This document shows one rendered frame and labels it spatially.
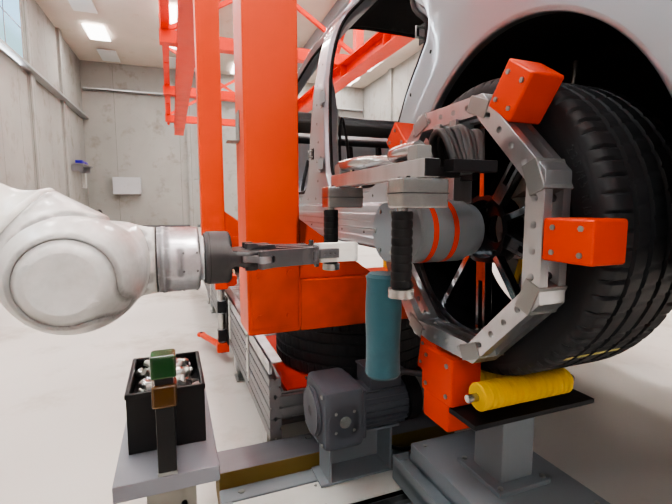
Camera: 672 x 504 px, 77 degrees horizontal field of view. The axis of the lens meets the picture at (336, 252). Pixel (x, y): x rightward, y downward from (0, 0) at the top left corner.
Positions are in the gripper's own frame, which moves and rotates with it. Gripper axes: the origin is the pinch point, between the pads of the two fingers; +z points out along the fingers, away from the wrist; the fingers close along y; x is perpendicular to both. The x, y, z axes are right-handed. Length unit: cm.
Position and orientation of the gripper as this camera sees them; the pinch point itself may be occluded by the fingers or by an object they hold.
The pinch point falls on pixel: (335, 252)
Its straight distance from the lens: 66.5
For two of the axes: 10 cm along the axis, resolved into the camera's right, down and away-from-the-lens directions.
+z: 9.3, -0.4, 3.6
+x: 0.0, -9.9, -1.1
